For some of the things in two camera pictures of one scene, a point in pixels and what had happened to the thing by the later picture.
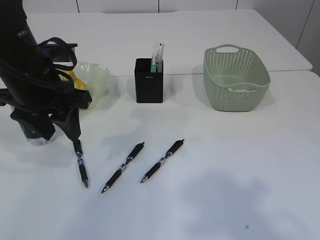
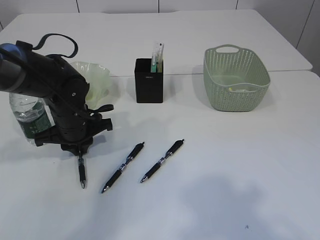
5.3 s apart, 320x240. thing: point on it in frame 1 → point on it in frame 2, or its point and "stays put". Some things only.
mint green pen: x=154 y=66 stays put
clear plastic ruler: x=157 y=57 stays put
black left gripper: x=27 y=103 → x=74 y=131
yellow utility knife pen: x=159 y=65 stays put
